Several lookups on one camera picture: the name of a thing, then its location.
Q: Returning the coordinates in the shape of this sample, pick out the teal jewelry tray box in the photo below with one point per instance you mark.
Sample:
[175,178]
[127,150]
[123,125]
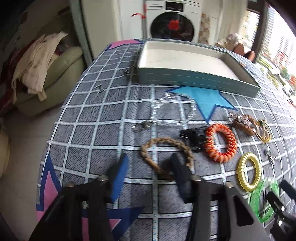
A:
[186,64]

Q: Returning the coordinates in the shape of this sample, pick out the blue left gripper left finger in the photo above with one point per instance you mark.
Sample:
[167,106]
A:
[116,176]

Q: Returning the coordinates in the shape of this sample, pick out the blue grid bedsheet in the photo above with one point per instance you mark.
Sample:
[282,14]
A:
[94,129]

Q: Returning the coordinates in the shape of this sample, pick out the black hair clip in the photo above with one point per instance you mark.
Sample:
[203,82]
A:
[195,137]

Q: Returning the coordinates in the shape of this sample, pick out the silver charm pendant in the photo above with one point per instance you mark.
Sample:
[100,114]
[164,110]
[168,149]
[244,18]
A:
[271,158]

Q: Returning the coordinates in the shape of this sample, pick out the black hairpin near tray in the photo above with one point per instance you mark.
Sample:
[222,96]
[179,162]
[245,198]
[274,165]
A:
[129,72]

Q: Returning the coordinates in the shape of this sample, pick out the checkered beige towel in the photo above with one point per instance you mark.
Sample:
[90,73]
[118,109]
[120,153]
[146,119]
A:
[204,31]

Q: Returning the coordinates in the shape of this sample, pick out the brown spiral tie with stars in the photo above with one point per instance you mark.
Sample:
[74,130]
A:
[245,123]

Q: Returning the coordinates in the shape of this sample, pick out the brown chair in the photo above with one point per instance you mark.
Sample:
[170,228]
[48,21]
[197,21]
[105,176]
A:
[239,49]
[250,55]

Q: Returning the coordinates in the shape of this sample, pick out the green translucent bangle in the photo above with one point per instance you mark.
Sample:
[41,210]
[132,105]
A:
[258,199]

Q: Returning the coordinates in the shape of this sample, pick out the beige clothes pile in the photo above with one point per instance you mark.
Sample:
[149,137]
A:
[32,68]

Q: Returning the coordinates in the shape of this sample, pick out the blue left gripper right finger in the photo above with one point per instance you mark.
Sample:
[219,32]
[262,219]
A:
[182,175]

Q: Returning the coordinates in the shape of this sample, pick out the white washing machine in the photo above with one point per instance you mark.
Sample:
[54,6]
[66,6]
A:
[176,20]

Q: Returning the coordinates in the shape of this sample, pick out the small black hairpin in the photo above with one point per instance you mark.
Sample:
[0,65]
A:
[99,88]

